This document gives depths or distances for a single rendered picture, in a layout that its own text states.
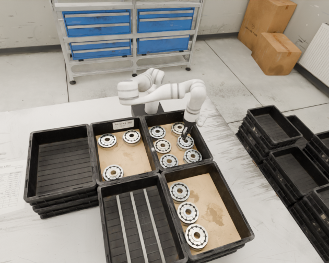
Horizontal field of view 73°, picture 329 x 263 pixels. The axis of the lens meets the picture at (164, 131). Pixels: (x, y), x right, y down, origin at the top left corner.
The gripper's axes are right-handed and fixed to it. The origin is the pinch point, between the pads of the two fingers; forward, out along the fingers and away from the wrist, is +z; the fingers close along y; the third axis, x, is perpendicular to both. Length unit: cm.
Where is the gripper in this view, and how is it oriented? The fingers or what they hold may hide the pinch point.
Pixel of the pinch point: (186, 134)
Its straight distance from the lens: 123.9
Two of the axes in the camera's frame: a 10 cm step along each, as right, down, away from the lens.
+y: -4.6, 6.4, -6.1
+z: -0.9, 6.5, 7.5
